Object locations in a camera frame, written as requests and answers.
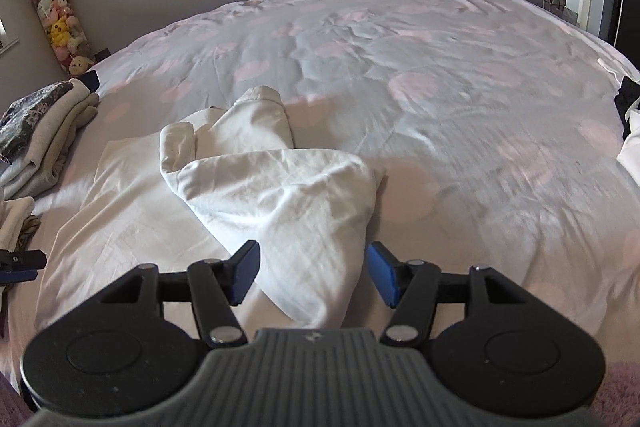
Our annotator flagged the window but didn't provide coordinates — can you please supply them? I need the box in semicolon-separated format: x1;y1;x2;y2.
0;19;21;55

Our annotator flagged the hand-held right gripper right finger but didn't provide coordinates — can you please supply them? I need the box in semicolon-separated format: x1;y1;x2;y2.
366;242;546;349

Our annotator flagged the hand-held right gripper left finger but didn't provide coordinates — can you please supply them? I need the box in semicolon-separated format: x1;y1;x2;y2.
90;239;261;349

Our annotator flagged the dark floral garment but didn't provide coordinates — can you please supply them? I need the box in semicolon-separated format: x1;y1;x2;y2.
0;82;76;162

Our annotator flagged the clear tube of plush toys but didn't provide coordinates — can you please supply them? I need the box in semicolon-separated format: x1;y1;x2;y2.
22;0;96;78

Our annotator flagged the light grey sweatshirt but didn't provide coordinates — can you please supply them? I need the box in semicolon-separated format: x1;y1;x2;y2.
0;79;91;188

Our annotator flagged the beige fleece garment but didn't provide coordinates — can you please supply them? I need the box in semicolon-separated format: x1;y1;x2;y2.
25;94;100;195

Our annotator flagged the bed with pink-dotted sheet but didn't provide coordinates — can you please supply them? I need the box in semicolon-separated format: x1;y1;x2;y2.
0;0;640;408

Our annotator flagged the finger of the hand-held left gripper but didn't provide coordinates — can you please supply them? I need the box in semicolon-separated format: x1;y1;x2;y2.
0;249;48;283

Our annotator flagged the pale white garment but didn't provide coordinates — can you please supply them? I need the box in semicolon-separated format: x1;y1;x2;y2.
616;107;640;188

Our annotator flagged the black garment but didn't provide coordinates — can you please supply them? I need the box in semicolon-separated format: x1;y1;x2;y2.
614;76;640;140

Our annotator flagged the plain white T-shirt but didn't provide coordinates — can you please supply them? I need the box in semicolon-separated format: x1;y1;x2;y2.
35;86;388;333

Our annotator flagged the white T-shirt beige collar tape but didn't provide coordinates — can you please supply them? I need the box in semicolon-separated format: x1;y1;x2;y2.
0;197;36;253

